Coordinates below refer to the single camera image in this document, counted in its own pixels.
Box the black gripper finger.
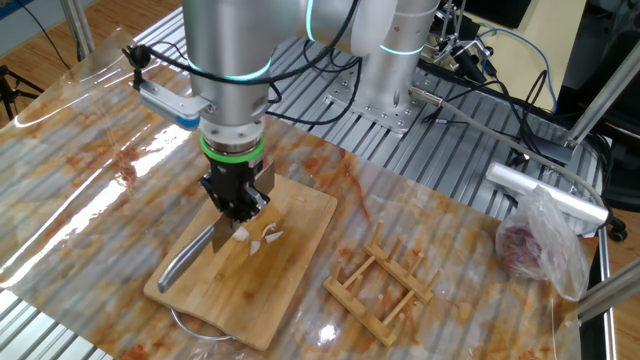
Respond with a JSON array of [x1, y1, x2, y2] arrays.
[[198, 172, 234, 221], [232, 188, 271, 224]]

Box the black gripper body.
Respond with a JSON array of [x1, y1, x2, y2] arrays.
[[205, 157, 264, 211]]

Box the steel kitchen knife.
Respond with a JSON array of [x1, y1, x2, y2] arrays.
[[157, 159, 276, 295]]

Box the bamboo cutting board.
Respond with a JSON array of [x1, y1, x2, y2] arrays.
[[143, 169, 339, 351]]

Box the marble pattern plastic sheet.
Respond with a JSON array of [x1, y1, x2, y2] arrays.
[[0, 27, 599, 360]]

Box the wooden peg rack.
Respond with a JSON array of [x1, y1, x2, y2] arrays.
[[322, 218, 444, 347]]

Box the black tripod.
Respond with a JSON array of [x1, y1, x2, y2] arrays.
[[0, 64, 45, 121]]

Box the whole purple onion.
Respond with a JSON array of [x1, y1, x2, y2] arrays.
[[499, 224, 544, 275]]

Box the silver metal cylinder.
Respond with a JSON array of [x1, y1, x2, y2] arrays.
[[485, 161, 610, 226]]

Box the dark grey adapter box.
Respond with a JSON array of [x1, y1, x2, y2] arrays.
[[529, 134, 574, 166]]

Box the crumpled clear plastic bag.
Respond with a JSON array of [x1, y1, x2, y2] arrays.
[[494, 184, 592, 302]]

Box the black monitor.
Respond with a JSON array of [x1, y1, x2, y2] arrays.
[[459, 0, 532, 29]]

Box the beige desk top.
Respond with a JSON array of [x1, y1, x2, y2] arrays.
[[469, 0, 589, 114]]

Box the black office chair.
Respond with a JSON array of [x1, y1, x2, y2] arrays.
[[557, 0, 640, 244]]

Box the silver metal table bar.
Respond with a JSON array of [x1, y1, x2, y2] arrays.
[[597, 224, 619, 360]]

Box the silver wrist camera blue end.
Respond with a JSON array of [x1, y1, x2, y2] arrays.
[[137, 79, 216, 132]]

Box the black arm cable harness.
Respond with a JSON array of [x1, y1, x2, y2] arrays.
[[264, 39, 364, 127]]

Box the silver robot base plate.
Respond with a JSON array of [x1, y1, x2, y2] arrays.
[[324, 67, 426, 135]]

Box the black camera cable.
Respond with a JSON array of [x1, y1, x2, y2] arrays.
[[122, 0, 361, 94]]

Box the grey hose metal connector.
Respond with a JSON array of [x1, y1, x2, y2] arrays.
[[408, 84, 609, 211]]

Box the aluminium frame post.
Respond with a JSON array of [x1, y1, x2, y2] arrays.
[[564, 39, 640, 149], [59, 0, 96, 61], [574, 259, 640, 324]]

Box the thin black cable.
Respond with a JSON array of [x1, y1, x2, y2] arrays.
[[14, 0, 72, 70]]

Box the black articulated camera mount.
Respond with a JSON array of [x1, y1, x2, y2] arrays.
[[422, 0, 496, 85]]

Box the black cable bundle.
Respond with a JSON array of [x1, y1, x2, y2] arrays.
[[419, 69, 614, 169]]

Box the thin blue cable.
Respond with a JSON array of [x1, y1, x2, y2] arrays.
[[474, 27, 559, 114]]

